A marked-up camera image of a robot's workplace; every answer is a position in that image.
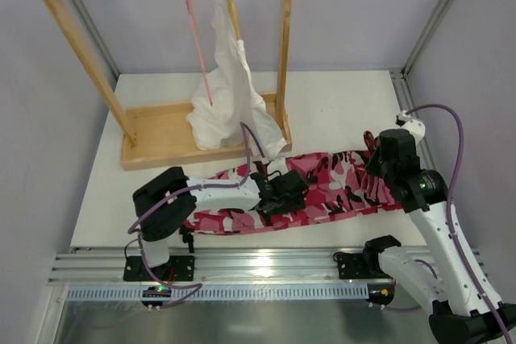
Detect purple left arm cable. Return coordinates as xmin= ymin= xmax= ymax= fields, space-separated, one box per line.
xmin=127 ymin=121 xmax=267 ymax=309

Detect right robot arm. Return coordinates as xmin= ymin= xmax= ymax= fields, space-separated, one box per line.
xmin=364 ymin=128 xmax=515 ymax=343

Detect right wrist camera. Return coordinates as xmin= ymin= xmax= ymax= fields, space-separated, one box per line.
xmin=395 ymin=110 xmax=426 ymax=145

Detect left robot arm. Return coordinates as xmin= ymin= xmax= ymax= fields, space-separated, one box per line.
xmin=129 ymin=167 xmax=309 ymax=268

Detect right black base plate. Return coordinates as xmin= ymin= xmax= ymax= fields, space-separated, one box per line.
xmin=332 ymin=251 xmax=370 ymax=280

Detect wooden clothes rack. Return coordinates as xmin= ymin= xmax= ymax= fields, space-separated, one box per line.
xmin=43 ymin=0 xmax=292 ymax=170

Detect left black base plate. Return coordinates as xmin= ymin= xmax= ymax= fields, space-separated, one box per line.
xmin=123 ymin=255 xmax=195 ymax=283

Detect wooden hanger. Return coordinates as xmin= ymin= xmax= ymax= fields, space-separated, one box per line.
xmin=227 ymin=0 xmax=242 ymax=40

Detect pink camouflage trousers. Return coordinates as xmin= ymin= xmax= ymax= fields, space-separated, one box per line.
xmin=179 ymin=132 xmax=401 ymax=248

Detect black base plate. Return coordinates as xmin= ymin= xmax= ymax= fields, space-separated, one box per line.
xmin=332 ymin=251 xmax=370 ymax=280
xmin=123 ymin=255 xmax=195 ymax=283

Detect slotted cable duct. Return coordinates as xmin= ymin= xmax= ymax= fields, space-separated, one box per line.
xmin=65 ymin=283 xmax=369 ymax=302

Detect aluminium mounting rail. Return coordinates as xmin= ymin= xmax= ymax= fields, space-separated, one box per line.
xmin=47 ymin=247 xmax=362 ymax=286

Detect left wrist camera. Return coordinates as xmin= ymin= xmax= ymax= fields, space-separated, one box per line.
xmin=265 ymin=157 xmax=289 ymax=177

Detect white t-shirt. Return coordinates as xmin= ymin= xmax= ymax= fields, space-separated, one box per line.
xmin=186 ymin=0 xmax=287 ymax=159

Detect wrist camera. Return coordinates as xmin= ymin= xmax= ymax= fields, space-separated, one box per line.
xmin=265 ymin=157 xmax=289 ymax=177
xmin=395 ymin=110 xmax=426 ymax=145

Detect pink wire hanger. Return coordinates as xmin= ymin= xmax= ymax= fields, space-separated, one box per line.
xmin=185 ymin=0 xmax=213 ymax=106

